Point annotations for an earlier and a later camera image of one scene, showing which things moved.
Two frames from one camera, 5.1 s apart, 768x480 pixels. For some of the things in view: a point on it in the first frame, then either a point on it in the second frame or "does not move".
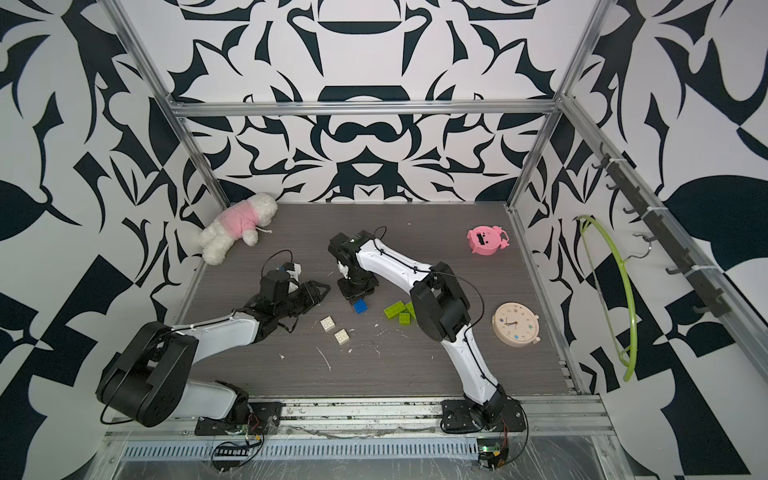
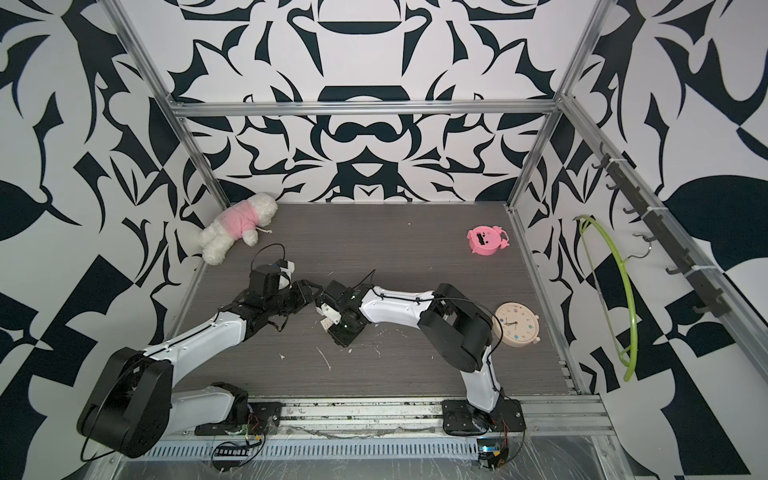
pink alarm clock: x=487 y=240 does not move
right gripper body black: x=356 y=284 → x=342 y=331
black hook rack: x=693 y=274 does not move
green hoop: x=634 y=354 does not move
